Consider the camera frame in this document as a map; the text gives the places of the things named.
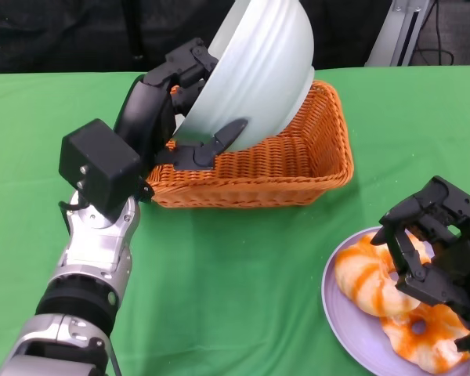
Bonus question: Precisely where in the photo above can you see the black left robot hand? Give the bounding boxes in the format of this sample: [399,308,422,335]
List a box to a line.
[58,38,250,220]

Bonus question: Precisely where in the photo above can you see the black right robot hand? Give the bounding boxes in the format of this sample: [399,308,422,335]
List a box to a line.
[370,175,470,356]

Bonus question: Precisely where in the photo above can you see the orange striped ring bread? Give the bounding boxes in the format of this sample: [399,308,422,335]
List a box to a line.
[379,303,470,373]
[334,230,432,317]

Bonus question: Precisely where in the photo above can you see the grey-green round bowl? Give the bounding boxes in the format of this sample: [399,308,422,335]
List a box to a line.
[174,0,315,152]

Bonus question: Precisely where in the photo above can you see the lavender round plate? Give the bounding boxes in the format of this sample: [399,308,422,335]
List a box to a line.
[320,226,470,376]

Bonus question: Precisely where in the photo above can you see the orange wicker basket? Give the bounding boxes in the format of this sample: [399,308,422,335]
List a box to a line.
[144,80,356,208]

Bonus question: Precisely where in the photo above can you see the green tablecloth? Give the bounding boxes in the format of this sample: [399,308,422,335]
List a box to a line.
[0,64,470,376]

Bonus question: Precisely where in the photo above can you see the black backdrop curtain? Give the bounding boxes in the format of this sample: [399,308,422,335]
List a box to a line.
[0,0,392,75]

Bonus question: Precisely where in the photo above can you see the black backdrop stand pole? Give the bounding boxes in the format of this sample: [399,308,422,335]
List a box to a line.
[127,0,146,63]

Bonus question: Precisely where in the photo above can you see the black floor cable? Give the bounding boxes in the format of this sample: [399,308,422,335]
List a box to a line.
[413,0,455,67]

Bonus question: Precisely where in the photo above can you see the aluminium frame post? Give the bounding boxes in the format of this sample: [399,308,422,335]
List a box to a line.
[364,0,431,70]

